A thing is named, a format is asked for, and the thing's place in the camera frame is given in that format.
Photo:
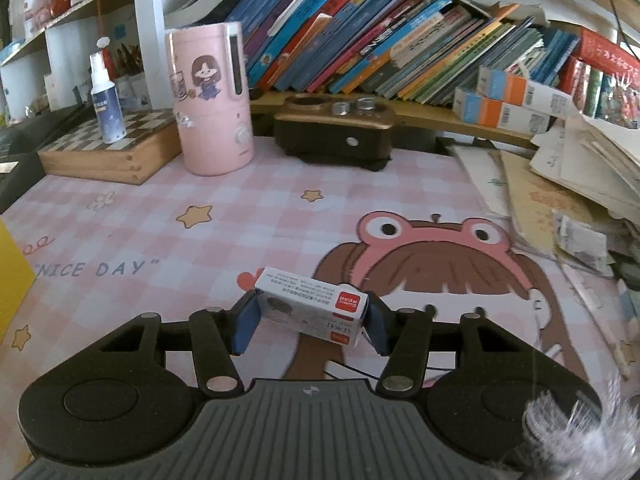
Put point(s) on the grey fluffy cloth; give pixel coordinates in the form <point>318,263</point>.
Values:
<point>575,435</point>

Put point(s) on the red round doll ornament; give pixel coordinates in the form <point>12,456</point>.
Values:
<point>60,4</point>

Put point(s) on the red hanging ornament white ball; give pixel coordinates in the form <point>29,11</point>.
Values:
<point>103,42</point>

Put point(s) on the brown and black desk device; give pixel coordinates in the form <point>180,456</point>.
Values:
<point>325,142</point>

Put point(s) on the white shelf unit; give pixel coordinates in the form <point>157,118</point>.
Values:
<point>20,85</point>

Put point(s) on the white wall bookshelf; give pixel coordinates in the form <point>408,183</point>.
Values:
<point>147,35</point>

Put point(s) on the pink humidifier with cartoon stickers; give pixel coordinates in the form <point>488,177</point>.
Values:
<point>210,125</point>

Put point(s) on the yellow cardboard box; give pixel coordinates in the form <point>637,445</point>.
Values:
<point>12,280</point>

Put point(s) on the wooden chessboard box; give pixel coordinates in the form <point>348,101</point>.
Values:
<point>110,160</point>

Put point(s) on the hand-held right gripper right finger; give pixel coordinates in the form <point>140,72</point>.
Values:
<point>376,327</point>

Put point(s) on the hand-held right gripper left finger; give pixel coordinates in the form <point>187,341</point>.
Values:
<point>246,325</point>

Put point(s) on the white and blue spray bottle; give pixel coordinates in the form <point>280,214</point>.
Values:
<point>107,115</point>

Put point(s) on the clear plastic packet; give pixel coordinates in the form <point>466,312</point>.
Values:
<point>582,242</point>

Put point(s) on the pile of papers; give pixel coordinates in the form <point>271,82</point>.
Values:
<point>575,160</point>

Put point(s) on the small white box red label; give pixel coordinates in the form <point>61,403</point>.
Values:
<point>310,305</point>

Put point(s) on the red stationery packs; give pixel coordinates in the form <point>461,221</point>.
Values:
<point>605,55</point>

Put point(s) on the white blue orange carton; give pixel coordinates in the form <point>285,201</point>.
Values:
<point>525,87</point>
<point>500,110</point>

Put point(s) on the pink checkered desktop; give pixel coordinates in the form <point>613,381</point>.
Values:
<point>150,240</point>

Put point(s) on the row of thin colourful books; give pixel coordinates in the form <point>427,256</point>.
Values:
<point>375,45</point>

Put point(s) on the white pen holder with pens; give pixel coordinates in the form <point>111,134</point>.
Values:
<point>132,92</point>

